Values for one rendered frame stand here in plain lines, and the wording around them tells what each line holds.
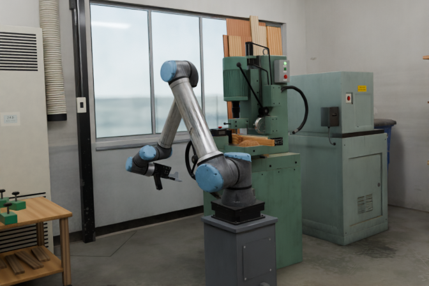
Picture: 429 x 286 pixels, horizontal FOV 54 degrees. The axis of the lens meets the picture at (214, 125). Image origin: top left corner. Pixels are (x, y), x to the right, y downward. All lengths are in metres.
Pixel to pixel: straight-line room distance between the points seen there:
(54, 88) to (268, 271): 2.21
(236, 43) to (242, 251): 2.88
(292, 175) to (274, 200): 0.24
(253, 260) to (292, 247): 0.94
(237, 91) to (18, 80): 1.62
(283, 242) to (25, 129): 2.07
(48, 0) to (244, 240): 2.47
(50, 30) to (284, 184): 2.18
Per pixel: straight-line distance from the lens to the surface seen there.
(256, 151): 2.76
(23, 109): 3.46
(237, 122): 2.99
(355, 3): 5.30
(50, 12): 3.72
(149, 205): 4.27
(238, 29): 4.82
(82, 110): 3.79
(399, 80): 4.91
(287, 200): 3.11
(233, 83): 2.95
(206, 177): 2.12
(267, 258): 2.40
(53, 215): 2.83
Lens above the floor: 1.19
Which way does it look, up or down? 3 degrees down
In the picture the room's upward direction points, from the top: 2 degrees counter-clockwise
